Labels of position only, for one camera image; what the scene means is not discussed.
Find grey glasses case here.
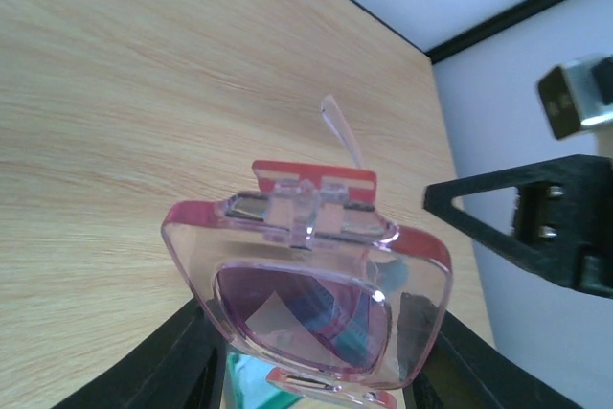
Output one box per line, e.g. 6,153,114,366
224,352,301,409

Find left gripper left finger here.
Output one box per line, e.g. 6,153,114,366
56,299,227,408

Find black aluminium frame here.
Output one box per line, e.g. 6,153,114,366
279,0,613,65

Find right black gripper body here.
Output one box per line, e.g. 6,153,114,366
575,240,612,299

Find pink sunglasses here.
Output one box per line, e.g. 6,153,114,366
161,97,453,408

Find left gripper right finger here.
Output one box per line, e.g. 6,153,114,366
404,313,579,409

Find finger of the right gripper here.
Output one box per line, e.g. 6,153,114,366
422,154,612,289

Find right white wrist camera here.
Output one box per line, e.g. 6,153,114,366
536,55,612,140

